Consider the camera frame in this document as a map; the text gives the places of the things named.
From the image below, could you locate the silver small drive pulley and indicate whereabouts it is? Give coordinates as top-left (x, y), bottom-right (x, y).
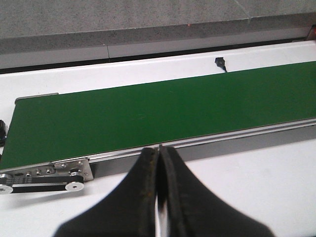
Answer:
top-left (65, 182), bottom-right (84, 192)

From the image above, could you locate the black conveyor motor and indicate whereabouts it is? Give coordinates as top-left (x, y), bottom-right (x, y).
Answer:
top-left (0, 120), bottom-right (6, 147)

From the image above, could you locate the silver large drive pulley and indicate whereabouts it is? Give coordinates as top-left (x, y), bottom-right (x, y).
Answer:
top-left (0, 174), bottom-right (14, 195)

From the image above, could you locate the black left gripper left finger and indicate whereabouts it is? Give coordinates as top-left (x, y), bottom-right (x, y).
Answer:
top-left (55, 148), bottom-right (158, 237)

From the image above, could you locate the green conveyor belt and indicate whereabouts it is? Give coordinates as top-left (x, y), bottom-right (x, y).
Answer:
top-left (0, 62), bottom-right (316, 169)

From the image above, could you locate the steel conveyor motor end bracket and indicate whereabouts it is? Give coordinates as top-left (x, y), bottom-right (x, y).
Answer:
top-left (0, 157), bottom-right (94, 181)

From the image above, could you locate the black sensor block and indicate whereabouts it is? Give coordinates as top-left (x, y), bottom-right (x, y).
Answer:
top-left (215, 57), bottom-right (227, 73)

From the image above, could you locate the black timing drive belt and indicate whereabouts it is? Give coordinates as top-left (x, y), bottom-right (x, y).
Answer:
top-left (12, 175), bottom-right (84, 193)

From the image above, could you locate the grey stone countertop shelf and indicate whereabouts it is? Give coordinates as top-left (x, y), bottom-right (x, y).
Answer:
top-left (0, 0), bottom-right (316, 54)

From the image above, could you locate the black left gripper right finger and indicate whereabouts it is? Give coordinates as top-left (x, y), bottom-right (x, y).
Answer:
top-left (158, 146), bottom-right (274, 237)

